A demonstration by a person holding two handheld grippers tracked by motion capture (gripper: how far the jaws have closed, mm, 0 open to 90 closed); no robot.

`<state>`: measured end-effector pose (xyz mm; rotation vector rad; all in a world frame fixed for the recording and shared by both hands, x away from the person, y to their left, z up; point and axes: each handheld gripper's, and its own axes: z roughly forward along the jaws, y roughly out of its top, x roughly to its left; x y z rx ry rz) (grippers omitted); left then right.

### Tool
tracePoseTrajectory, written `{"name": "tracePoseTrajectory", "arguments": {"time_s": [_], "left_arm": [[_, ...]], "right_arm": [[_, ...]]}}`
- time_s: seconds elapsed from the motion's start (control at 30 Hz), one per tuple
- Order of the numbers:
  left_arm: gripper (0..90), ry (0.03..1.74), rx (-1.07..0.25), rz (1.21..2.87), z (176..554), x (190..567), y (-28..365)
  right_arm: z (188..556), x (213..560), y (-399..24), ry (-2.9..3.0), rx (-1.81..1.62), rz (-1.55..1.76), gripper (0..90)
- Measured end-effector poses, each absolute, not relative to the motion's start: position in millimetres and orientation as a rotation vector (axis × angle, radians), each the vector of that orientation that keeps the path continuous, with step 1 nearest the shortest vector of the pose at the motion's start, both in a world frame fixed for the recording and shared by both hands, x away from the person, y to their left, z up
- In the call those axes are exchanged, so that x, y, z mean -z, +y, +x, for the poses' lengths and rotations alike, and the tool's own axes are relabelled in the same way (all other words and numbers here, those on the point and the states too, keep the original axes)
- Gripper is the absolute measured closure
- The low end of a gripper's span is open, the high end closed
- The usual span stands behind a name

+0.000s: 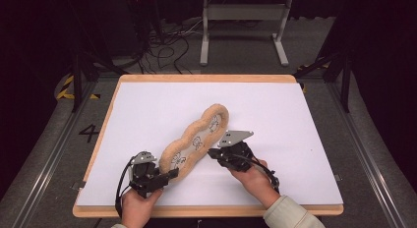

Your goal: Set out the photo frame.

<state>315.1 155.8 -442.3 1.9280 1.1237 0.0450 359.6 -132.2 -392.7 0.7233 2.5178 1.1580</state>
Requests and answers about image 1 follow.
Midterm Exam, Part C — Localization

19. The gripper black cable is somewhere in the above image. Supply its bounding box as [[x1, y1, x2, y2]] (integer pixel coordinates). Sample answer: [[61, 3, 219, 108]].
[[244, 153, 281, 195], [114, 155, 138, 219]]

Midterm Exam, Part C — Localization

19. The person's dark clothing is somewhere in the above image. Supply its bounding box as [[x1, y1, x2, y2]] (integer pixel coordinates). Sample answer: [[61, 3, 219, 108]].
[[144, 216, 273, 228]]

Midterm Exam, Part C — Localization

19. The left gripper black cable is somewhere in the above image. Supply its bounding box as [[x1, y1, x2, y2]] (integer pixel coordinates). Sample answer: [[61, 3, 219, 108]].
[[114, 155, 138, 219]]

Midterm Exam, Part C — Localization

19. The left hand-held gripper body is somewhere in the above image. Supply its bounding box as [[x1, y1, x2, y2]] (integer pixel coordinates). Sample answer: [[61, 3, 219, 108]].
[[129, 150, 172, 200]]

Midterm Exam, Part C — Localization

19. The tan plush three-lobed mat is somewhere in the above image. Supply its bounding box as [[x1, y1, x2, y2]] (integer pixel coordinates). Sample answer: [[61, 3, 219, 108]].
[[158, 103, 230, 184]]

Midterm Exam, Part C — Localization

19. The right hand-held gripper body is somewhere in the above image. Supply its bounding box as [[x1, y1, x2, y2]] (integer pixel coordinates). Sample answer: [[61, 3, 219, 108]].
[[216, 130, 256, 173]]

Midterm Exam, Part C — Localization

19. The person's right hand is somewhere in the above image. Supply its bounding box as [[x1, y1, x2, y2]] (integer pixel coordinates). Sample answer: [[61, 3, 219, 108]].
[[228, 158, 282, 209]]

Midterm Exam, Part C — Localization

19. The black stand leg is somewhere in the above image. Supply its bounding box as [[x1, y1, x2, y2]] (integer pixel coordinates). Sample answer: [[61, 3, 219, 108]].
[[293, 50, 354, 113], [71, 50, 130, 113]]

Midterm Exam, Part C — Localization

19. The tangle of black floor cables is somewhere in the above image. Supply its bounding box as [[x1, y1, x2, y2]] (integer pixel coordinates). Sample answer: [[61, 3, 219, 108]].
[[137, 16, 205, 75]]

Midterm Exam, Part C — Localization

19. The aluminium floor rail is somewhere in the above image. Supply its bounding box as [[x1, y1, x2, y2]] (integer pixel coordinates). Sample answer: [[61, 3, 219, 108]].
[[328, 82, 411, 228], [11, 81, 97, 228]]

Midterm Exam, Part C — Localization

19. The person's left hand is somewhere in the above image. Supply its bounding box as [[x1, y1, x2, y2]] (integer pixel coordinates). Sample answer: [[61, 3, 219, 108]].
[[121, 187, 164, 228]]

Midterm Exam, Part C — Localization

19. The grey metal stand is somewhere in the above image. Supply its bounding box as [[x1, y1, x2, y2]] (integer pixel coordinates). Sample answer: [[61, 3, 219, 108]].
[[199, 0, 293, 67]]

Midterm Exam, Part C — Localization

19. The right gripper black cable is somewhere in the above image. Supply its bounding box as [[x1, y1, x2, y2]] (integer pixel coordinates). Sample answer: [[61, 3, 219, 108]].
[[244, 153, 281, 195]]

